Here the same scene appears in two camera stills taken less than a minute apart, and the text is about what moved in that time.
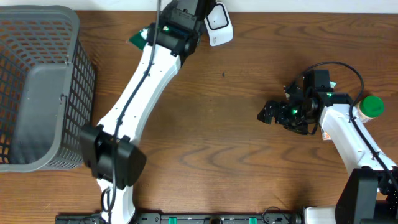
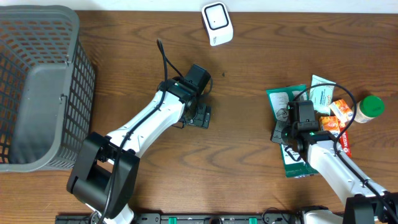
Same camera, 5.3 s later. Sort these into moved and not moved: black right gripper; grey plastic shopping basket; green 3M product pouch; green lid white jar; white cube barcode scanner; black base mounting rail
Moved: black right gripper; green 3M product pouch
Not moved: grey plastic shopping basket; white cube barcode scanner; black base mounting rail; green lid white jar
